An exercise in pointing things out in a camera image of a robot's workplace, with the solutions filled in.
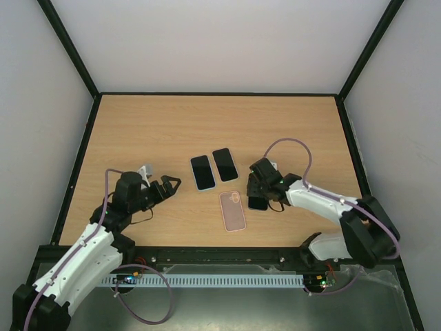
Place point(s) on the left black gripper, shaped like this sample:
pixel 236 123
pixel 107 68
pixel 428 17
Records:
pixel 167 192

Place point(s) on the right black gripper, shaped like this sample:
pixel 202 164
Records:
pixel 255 189

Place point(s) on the blue phone black screen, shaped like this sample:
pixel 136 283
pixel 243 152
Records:
pixel 257 203

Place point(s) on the light blue phone case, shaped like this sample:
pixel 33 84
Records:
pixel 206 189

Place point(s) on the pink translucent phone case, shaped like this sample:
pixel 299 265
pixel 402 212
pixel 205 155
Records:
pixel 232 211

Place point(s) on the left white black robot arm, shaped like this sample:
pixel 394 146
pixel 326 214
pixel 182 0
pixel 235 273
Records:
pixel 51 301

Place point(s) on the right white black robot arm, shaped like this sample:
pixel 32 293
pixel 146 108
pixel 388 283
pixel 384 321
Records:
pixel 367 234

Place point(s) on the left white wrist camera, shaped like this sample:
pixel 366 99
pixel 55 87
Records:
pixel 146 172

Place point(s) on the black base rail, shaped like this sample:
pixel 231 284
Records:
pixel 285 259

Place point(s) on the white slotted cable duct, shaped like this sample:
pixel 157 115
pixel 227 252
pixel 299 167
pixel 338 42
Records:
pixel 206 281

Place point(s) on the black metal enclosure frame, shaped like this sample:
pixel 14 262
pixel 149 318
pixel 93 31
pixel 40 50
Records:
pixel 47 253

